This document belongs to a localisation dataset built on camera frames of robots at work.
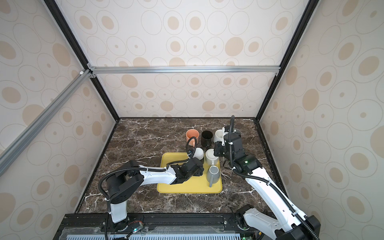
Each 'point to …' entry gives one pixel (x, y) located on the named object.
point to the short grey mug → (213, 175)
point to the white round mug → (218, 136)
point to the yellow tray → (195, 184)
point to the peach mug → (191, 133)
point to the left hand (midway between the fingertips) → (203, 165)
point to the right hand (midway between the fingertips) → (217, 143)
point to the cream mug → (211, 159)
